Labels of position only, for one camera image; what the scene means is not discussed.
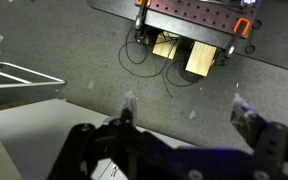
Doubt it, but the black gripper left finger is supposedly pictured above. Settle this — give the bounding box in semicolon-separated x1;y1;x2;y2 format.
47;93;158;180

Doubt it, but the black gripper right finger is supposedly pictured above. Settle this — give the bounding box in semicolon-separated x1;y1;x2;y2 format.
229;93;288;180

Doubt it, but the black floor mat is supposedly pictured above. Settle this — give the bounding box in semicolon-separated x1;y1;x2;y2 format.
85;0;288;72

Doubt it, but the light wooden block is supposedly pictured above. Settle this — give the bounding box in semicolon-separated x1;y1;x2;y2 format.
151;31;180;60
184;40;218;78

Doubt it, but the orange black bar clamp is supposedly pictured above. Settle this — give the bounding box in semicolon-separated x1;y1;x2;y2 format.
222;17;253;63
133;0;153;43

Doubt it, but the red perforated board table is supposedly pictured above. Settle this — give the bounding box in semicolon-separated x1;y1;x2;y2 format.
133;0;262;49

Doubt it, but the thin black cable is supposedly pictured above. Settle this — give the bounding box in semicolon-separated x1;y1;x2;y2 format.
117;24;182;80
161;59;207;99

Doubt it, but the black ring-ended strap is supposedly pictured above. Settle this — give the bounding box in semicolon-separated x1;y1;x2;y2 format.
244;19;263;55

